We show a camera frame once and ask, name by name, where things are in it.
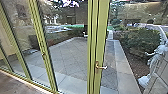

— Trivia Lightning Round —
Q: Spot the metal lever door handle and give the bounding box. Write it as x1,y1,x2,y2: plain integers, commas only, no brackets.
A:
94,60,109,73

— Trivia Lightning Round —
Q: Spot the green framed glass window wall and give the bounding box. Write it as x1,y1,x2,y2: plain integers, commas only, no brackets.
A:
0,0,98,94

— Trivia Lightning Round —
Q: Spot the dark green shrub bed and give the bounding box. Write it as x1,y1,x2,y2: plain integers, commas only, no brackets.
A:
118,27,162,60

